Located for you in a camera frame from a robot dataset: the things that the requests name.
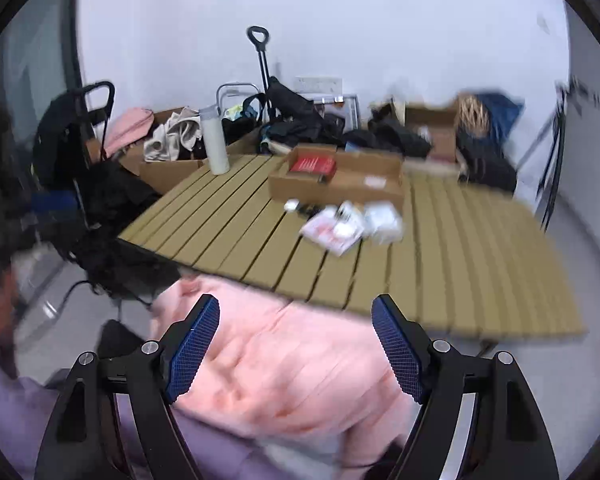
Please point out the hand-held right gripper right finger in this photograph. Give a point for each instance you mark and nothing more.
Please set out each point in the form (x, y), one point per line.
(397, 350)

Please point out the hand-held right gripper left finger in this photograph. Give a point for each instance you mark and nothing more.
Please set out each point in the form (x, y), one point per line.
(192, 350)

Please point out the white plastic packet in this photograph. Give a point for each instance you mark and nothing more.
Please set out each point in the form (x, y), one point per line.
(382, 221)

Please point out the red and white printed packet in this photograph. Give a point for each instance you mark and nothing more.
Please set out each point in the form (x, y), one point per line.
(330, 232)

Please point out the white printed jar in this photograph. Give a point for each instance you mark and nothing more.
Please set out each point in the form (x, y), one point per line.
(350, 211)

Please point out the small black object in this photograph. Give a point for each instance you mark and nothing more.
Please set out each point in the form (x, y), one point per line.
(310, 208)

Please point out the shallow cardboard box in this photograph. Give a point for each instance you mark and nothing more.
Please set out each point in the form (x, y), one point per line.
(350, 187)

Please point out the small white round jar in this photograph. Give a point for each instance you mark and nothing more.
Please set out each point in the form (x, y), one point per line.
(292, 205)

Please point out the person's pink pants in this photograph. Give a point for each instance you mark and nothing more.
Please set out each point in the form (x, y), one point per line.
(285, 360)

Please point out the dark cloth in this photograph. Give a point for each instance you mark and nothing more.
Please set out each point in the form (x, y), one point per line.
(115, 230)

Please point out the large cardboard box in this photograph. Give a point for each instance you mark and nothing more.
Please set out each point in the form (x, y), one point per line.
(172, 172)

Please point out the purple cloth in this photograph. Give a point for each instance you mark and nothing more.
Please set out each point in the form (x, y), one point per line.
(10, 410)

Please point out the red and black box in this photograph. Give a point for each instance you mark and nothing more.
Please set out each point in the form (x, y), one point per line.
(312, 165)

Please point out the black bag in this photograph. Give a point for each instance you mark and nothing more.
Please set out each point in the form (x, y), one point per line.
(485, 160)

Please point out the black jacket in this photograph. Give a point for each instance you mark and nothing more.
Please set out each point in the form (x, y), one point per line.
(395, 140)

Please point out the beige clothing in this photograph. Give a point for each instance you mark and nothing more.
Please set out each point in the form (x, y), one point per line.
(172, 140)

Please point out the white water bottle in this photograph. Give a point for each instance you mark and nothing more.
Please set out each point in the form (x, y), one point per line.
(214, 140)

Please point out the open brown cardboard box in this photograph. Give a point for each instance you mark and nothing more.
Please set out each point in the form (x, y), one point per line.
(430, 130)

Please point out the woven basket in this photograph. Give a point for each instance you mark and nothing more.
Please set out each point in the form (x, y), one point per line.
(472, 112)

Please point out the black clothes pile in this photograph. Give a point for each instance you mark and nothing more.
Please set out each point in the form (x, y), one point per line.
(300, 120)

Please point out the black tripod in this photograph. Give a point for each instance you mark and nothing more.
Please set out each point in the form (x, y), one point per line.
(555, 150)

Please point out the blue cloth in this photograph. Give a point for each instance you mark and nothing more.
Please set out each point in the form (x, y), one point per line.
(502, 105)

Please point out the white metal frame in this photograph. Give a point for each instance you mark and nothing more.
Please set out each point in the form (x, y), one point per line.
(235, 94)

